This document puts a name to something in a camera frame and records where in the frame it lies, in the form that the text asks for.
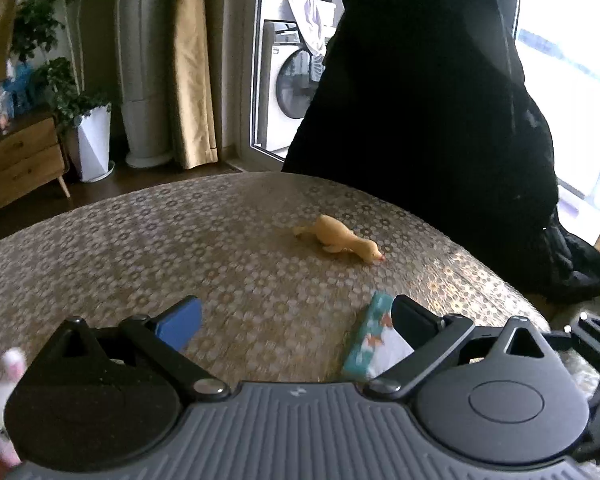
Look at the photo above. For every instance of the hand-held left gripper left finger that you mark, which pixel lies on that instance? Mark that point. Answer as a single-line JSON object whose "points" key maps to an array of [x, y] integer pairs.
{"points": [[180, 322]]}

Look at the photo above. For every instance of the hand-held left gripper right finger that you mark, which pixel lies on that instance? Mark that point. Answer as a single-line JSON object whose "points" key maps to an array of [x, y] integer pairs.
{"points": [[415, 322]]}

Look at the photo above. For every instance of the teal tissue pack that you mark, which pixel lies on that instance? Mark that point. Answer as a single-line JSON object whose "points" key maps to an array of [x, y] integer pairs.
{"points": [[370, 340]]}

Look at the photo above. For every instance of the patterned lace tablecloth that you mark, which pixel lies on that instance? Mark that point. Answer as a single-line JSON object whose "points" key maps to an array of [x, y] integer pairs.
{"points": [[180, 240]]}

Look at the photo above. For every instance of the yellow duck toy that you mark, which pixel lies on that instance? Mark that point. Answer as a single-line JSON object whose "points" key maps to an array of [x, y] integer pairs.
{"points": [[340, 237]]}

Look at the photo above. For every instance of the white planter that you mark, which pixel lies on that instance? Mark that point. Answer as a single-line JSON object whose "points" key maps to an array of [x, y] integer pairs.
{"points": [[95, 145]]}

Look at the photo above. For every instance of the person's black clothing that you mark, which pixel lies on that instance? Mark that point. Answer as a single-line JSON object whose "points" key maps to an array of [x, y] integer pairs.
{"points": [[420, 110]]}

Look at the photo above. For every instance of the wooden drawer cabinet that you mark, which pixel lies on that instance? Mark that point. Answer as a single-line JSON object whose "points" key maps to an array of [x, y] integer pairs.
{"points": [[20, 160]]}

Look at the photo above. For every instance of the white washing machine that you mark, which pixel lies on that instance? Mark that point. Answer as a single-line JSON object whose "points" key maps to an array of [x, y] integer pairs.
{"points": [[290, 85]]}

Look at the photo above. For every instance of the yellow curtain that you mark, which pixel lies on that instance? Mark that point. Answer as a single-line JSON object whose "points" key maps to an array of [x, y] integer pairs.
{"points": [[192, 60]]}

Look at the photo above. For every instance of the white column air conditioner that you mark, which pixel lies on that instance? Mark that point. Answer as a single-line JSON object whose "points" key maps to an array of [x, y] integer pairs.
{"points": [[147, 60]]}

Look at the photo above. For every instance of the green potted plant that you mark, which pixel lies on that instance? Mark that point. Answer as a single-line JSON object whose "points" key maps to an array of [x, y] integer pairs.
{"points": [[55, 80]]}

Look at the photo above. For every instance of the blue bottle pack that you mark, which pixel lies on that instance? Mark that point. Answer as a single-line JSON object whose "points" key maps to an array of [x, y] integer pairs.
{"points": [[22, 87]]}

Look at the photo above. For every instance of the white hanging cloth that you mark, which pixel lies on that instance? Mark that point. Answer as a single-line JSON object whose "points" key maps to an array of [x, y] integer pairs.
{"points": [[310, 20]]}

